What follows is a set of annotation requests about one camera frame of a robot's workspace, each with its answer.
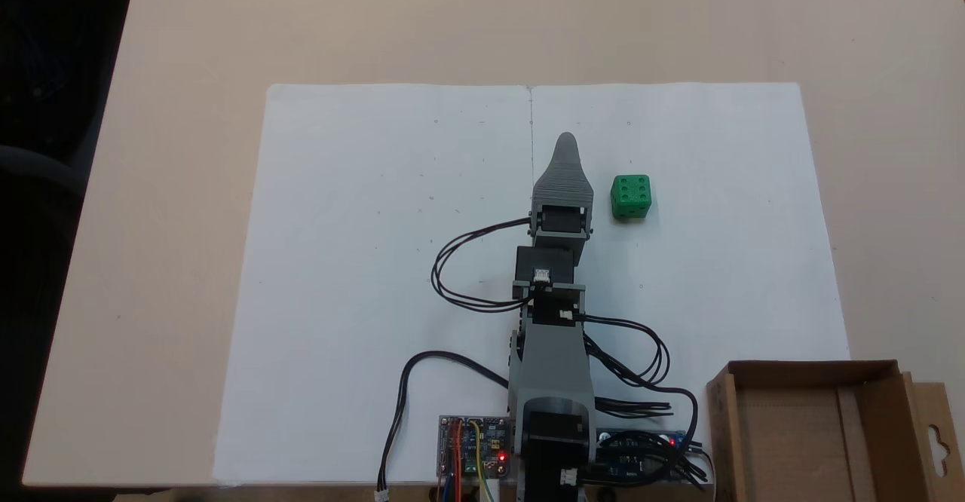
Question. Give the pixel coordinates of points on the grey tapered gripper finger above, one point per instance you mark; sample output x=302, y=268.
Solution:
x=564, y=178

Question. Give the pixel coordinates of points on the green dice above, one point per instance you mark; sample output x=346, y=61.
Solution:
x=631, y=196

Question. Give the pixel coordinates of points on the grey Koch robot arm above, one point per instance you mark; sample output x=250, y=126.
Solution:
x=550, y=366

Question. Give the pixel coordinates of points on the white paper sheet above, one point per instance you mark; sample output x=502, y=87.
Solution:
x=716, y=276
x=347, y=276

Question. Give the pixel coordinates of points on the blue circuit board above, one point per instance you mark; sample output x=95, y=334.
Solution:
x=626, y=460

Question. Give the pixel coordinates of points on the brown cardboard box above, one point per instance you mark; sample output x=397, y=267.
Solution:
x=799, y=434

